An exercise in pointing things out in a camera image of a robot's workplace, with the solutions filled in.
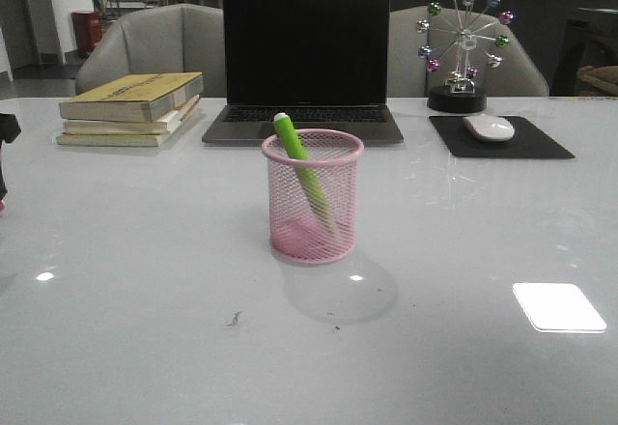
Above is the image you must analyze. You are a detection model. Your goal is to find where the cream book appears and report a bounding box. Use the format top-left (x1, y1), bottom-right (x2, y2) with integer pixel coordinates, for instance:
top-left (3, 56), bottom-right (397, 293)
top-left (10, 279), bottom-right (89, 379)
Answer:
top-left (63, 96), bottom-right (201, 135)
top-left (56, 110), bottom-right (196, 147)

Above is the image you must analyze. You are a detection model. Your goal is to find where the black mouse pad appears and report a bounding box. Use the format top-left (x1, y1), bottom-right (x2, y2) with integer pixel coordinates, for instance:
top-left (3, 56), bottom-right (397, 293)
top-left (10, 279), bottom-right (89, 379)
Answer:
top-left (430, 116), bottom-right (575, 159)

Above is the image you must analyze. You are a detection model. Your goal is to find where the white computer mouse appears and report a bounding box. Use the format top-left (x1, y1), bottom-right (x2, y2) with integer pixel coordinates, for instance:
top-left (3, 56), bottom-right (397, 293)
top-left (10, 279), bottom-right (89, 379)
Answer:
top-left (463, 114), bottom-right (515, 142)

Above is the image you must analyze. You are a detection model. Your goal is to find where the right grey armchair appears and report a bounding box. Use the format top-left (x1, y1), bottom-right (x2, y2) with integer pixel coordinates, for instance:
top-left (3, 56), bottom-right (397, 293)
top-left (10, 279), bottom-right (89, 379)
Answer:
top-left (387, 6), bottom-right (548, 98)

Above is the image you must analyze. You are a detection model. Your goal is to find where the ferris wheel desk ornament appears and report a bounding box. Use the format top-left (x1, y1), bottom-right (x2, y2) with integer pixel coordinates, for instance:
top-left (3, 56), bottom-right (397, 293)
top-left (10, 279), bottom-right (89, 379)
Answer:
top-left (416, 0), bottom-right (516, 114)

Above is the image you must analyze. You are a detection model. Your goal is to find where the bottom cream book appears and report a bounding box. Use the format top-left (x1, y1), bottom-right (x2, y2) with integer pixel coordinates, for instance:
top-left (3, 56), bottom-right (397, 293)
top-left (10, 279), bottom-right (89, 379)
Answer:
top-left (56, 110), bottom-right (196, 147)

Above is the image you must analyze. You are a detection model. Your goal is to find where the green pen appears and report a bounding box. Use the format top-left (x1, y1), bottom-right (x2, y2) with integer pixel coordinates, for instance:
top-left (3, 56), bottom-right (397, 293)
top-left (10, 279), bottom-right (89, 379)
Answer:
top-left (273, 112), bottom-right (339, 238)

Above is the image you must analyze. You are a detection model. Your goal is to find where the middle cream book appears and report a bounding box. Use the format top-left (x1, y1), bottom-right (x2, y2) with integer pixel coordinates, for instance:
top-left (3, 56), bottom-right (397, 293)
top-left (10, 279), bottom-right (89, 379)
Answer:
top-left (63, 96), bottom-right (201, 135)

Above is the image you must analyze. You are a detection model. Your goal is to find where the top yellow book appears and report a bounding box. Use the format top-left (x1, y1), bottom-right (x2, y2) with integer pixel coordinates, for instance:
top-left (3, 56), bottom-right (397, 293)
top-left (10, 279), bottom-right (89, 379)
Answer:
top-left (59, 71), bottom-right (204, 123)

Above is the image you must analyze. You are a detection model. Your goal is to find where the grey open laptop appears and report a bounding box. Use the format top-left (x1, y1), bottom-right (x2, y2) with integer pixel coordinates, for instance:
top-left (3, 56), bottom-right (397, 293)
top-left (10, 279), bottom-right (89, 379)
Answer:
top-left (202, 0), bottom-right (404, 146)

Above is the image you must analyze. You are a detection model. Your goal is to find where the grey armchair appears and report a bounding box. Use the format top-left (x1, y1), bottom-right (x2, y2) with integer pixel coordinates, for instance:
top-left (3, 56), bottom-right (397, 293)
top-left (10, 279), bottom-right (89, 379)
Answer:
top-left (387, 6), bottom-right (548, 98)
top-left (75, 4), bottom-right (227, 98)

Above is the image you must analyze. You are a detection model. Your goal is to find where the pink mesh pen holder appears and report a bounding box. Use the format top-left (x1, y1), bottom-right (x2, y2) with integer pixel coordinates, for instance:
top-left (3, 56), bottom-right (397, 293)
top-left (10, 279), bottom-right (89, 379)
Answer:
top-left (262, 128), bottom-right (364, 265)

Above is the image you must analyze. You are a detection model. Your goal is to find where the left grey armchair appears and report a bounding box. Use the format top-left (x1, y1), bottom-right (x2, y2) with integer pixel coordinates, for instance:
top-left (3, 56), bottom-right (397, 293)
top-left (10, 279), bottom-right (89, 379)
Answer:
top-left (75, 4), bottom-right (227, 98)

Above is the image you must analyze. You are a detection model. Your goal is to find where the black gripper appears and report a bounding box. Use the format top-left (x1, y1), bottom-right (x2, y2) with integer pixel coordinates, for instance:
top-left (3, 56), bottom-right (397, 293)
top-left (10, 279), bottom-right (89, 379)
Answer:
top-left (0, 113), bottom-right (21, 201)

